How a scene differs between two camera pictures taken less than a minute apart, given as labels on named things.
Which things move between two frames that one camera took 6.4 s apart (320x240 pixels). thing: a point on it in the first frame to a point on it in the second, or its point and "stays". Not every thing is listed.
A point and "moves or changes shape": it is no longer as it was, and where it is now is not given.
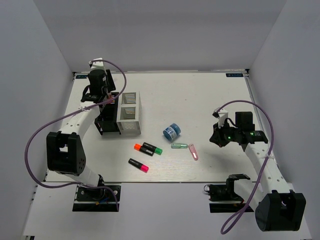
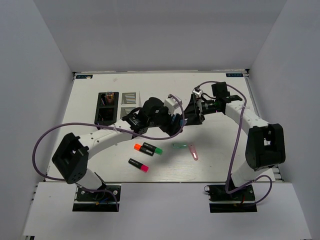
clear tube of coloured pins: (109, 98) stays
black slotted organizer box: (108, 120) stays
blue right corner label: (234, 74) stays
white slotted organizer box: (129, 118) stays
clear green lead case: (179, 145) stays
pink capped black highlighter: (138, 165) stays
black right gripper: (217, 138) to (194, 113)
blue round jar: (170, 132) moves or changes shape
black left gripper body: (110, 86) to (162, 121)
